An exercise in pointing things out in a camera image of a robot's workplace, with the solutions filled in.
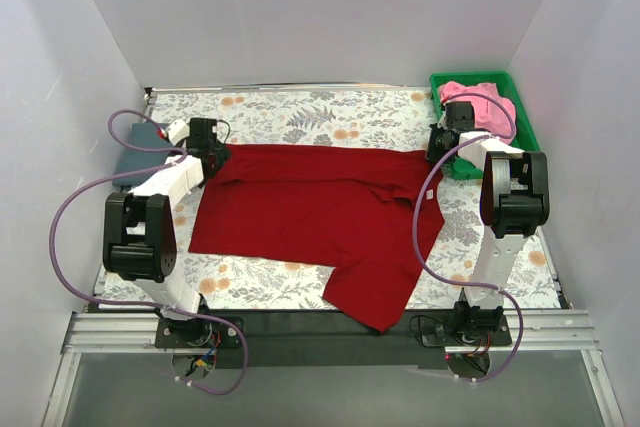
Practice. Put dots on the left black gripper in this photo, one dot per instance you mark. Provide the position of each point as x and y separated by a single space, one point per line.
216 158

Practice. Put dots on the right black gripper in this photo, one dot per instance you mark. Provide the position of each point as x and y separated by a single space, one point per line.
435 148

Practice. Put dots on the red t-shirt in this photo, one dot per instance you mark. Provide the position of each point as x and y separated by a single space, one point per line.
354 210

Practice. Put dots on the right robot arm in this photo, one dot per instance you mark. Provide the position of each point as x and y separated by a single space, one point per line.
514 202

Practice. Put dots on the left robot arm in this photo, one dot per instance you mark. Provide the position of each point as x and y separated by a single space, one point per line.
139 242

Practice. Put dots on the pink t-shirt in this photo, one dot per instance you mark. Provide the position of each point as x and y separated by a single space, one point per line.
488 116

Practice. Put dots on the folded blue-grey t-shirt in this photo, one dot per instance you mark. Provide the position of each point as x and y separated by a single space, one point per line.
143 135

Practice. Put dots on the floral patterned table mat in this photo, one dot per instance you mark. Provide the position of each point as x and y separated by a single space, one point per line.
387 119

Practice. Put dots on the green plastic bin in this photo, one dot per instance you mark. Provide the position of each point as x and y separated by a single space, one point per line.
525 138

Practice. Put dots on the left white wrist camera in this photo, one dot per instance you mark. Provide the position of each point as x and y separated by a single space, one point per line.
175 132

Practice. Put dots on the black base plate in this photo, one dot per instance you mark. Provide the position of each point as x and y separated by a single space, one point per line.
302 338

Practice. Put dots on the aluminium frame rail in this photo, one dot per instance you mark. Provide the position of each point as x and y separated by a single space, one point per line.
134 331

